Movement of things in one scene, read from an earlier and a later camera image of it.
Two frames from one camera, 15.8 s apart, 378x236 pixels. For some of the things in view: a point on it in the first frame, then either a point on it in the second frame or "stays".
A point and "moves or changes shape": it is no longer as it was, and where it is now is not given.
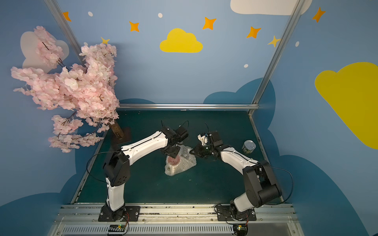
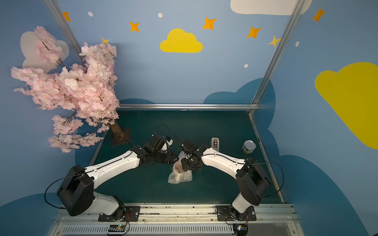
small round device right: x=240 y=229 stays
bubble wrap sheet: x=184 y=160 moves or changes shape
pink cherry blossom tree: x=88 y=87 stays
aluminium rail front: x=177 y=220 stays
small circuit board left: x=117 y=228 stays
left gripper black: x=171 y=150 -> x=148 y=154
